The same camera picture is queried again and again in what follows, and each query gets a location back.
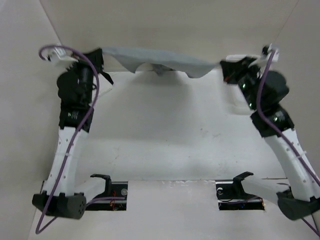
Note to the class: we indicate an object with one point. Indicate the grey tank top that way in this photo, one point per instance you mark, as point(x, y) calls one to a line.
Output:
point(131, 58)

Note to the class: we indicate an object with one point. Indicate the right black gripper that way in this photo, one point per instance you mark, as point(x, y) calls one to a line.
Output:
point(232, 69)

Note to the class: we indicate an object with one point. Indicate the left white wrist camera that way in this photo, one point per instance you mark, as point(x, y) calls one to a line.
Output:
point(59, 58)

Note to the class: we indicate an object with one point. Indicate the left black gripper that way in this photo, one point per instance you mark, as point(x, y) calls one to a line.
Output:
point(96, 57)

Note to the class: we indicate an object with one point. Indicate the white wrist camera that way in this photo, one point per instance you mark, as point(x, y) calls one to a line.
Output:
point(59, 58)
point(270, 53)

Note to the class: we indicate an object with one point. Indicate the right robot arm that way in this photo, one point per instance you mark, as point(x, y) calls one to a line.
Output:
point(301, 197)

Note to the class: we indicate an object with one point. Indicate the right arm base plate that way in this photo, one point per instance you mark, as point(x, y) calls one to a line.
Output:
point(232, 191)

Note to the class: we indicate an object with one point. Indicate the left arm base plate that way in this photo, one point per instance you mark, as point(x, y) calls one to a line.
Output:
point(112, 190)

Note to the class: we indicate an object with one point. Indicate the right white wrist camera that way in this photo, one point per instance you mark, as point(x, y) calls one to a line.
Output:
point(270, 53)

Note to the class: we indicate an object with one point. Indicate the white plastic basket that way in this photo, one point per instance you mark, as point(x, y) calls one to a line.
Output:
point(237, 102)

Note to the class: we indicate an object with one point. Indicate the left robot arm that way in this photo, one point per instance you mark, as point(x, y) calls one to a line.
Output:
point(59, 197)

